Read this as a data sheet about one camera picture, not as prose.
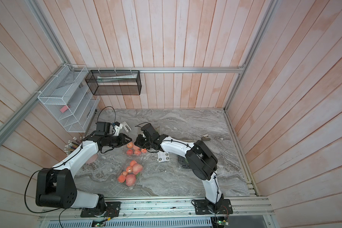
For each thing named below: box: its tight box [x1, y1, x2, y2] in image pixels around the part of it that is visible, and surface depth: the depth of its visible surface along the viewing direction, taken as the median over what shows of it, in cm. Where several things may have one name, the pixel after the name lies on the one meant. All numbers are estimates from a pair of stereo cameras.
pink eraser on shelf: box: [59, 104, 69, 114], surface depth 84 cm
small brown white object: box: [201, 133, 211, 142], surface depth 103 cm
